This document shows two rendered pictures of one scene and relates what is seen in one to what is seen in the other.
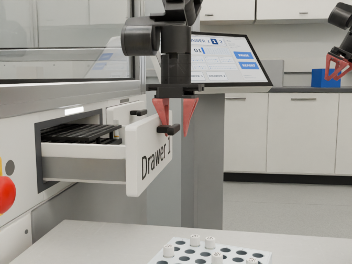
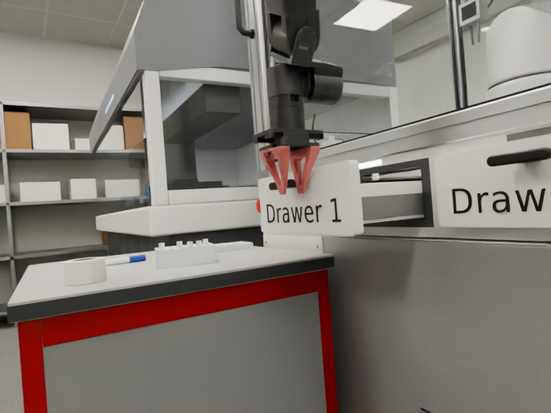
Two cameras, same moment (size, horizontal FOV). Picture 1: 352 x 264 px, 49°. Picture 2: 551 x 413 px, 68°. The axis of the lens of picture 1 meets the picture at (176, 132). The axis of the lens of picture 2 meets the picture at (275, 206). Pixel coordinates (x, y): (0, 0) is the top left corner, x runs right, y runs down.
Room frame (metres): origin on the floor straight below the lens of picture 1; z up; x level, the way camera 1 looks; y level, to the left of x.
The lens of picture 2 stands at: (1.23, -0.44, 0.87)
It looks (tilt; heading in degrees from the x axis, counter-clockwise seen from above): 0 degrees down; 141
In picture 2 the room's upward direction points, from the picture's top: 4 degrees counter-clockwise
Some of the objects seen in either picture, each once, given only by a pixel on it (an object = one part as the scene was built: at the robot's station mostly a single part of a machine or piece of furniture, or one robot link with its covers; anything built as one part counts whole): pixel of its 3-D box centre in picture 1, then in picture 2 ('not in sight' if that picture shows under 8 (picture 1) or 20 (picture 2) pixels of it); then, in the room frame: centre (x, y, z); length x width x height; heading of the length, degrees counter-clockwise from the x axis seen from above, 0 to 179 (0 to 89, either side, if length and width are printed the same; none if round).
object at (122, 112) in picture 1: (128, 124); (538, 183); (1.05, 0.13, 0.87); 0.29 x 0.02 x 0.11; 170
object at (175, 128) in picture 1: (167, 129); (287, 184); (0.71, 0.02, 0.91); 0.07 x 0.04 x 0.01; 170
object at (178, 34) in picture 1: (172, 40); (288, 84); (0.74, 0.01, 1.07); 0.07 x 0.06 x 0.07; 79
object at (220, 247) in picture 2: not in sight; (226, 247); (0.26, 0.16, 0.77); 0.13 x 0.09 x 0.02; 76
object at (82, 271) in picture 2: not in sight; (84, 270); (0.45, -0.25, 0.78); 0.07 x 0.07 x 0.04
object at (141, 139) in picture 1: (153, 145); (302, 202); (0.71, 0.04, 0.87); 0.29 x 0.02 x 0.11; 170
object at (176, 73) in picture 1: (175, 74); (287, 121); (0.74, 0.00, 1.01); 0.10 x 0.07 x 0.07; 80
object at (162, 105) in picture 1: (174, 111); (292, 165); (0.74, 0.00, 0.93); 0.07 x 0.07 x 0.09; 80
